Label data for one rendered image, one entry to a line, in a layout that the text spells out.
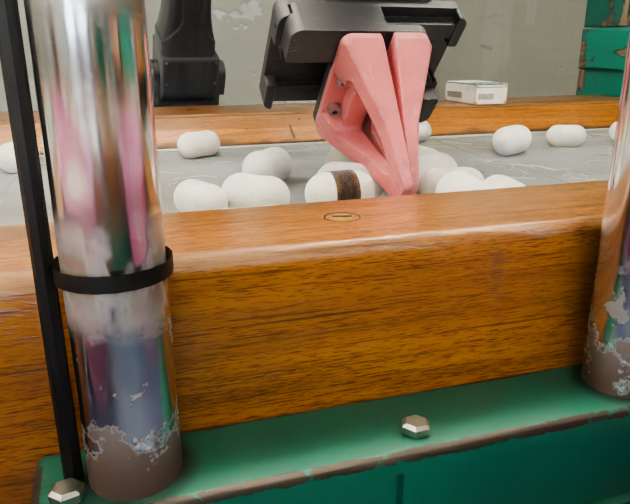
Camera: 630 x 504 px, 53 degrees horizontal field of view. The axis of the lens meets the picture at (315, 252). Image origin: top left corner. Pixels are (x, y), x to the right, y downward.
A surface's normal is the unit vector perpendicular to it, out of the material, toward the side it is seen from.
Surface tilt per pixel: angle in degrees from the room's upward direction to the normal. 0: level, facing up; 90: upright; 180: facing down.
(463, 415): 0
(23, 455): 90
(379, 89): 64
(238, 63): 90
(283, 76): 132
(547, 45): 90
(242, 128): 45
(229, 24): 90
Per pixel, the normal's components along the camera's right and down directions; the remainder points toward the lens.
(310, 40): 0.22, 0.86
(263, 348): 0.30, 0.30
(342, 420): 0.00, -0.95
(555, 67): -0.94, 0.11
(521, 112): 0.21, -0.47
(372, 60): 0.27, -0.16
